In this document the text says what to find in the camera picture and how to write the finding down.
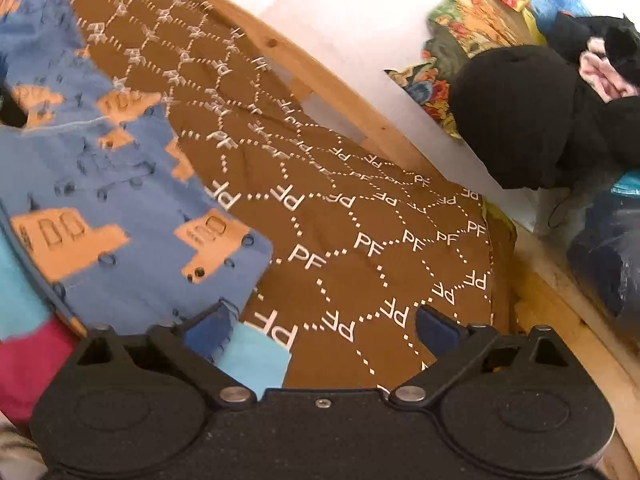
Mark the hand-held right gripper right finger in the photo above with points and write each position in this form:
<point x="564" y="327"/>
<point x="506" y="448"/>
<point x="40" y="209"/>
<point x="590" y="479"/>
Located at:
<point x="440" y="330"/>

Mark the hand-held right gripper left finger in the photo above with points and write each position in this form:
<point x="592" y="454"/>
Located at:
<point x="207" y="332"/>

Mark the blue printed pants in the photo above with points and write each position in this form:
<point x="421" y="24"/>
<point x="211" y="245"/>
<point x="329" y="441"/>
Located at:
<point x="110" y="175"/>

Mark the colourful block bed sheet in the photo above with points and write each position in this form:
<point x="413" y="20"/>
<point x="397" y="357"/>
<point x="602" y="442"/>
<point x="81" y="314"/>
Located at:
<point x="255" y="360"/>

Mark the brown patterned blanket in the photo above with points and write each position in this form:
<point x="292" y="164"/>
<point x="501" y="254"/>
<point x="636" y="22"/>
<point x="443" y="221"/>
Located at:
<point x="380" y="200"/>

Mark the dark blue plastic bag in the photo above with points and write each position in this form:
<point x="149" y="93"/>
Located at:
<point x="610" y="250"/>

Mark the white black striped cloth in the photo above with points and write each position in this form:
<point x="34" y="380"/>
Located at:
<point x="17" y="452"/>

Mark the black plush toy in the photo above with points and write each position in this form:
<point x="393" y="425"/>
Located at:
<point x="510" y="115"/>

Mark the pink cloth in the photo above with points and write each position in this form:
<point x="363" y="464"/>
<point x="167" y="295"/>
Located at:
<point x="607" y="72"/>

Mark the wooden bed frame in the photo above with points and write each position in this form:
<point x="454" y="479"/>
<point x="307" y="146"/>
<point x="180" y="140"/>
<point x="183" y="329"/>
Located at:
<point x="345" y="90"/>

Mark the orange flower wall poster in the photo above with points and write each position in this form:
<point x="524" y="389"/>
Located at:
<point x="480" y="15"/>

